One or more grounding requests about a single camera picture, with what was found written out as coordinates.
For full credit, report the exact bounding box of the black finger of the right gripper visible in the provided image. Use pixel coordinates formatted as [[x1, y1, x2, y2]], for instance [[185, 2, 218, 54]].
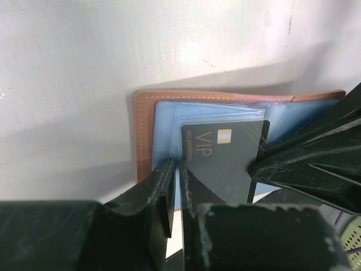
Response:
[[248, 117, 360, 216], [263, 85, 360, 158]]

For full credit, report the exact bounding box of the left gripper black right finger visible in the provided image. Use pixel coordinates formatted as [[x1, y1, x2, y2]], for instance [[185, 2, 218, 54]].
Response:
[[180, 161, 228, 270]]

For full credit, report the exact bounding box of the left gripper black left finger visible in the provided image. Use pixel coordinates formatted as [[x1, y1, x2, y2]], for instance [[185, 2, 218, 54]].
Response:
[[101, 159, 175, 270]]

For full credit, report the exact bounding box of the black VIP card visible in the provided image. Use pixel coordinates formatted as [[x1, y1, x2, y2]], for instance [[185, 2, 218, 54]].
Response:
[[182, 120, 270, 204]]

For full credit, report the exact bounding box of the brown leather card holder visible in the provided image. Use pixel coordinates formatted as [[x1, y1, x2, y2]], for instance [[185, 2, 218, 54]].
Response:
[[134, 90, 345, 203]]

